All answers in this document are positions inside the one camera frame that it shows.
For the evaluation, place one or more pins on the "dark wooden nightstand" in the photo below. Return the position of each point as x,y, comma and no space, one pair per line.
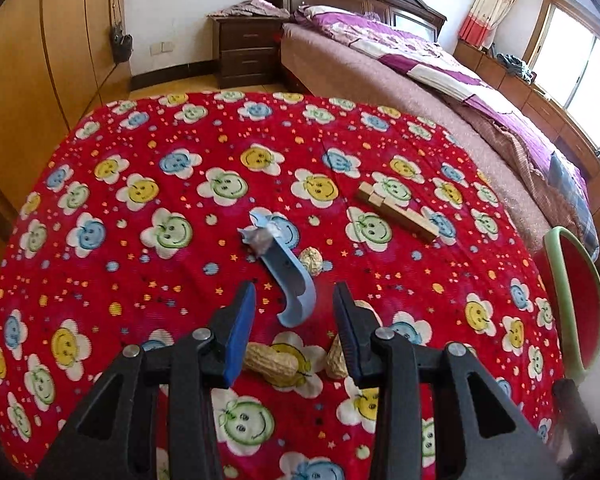
245,50

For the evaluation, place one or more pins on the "whole peanut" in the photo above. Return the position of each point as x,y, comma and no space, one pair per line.
272,360

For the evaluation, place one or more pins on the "blue plaid cloth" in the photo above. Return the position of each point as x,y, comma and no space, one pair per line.
572,195

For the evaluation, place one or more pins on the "black hanging bag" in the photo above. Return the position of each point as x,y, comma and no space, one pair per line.
121,47

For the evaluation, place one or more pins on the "purple white quilt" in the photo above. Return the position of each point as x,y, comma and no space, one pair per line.
430,60

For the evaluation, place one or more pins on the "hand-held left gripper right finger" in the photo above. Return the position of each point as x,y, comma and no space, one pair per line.
351,332

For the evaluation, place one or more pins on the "pink cloth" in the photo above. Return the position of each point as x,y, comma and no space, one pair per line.
250,8

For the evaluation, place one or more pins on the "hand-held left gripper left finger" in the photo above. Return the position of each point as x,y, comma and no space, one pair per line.
240,332

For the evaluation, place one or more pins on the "wooden block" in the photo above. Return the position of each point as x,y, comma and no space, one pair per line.
400,215

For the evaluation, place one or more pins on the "pink bedspread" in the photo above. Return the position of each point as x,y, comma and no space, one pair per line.
405,95

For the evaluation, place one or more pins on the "teal clothes pile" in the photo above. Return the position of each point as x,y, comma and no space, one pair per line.
515,65

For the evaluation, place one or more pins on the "peanut shell half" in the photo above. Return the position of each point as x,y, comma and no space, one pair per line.
336,360

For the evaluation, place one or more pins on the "blue plastic scoop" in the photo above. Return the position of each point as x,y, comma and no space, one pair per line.
292,285

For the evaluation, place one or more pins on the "window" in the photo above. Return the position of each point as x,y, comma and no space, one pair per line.
580,70

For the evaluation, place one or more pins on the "green-rimmed red chair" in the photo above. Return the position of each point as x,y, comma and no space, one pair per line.
577,280

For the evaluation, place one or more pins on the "red white curtain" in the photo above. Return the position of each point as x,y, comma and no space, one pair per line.
495,5

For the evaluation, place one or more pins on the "wooden wardrobe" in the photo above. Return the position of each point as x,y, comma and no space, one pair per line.
55,60

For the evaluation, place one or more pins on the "wall socket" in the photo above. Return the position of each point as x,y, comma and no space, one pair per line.
161,48

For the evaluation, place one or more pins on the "red smiley flower blanket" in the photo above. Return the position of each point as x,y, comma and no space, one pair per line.
155,285

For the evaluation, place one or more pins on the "white pillow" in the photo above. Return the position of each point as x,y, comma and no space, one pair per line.
325,10

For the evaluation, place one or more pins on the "wooden window cabinet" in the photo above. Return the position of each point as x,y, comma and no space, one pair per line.
530,105

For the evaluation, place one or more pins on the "walnut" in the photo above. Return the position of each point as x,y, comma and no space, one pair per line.
311,260

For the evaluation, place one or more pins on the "grey crumpled wrapper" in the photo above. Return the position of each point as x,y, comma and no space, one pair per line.
259,242

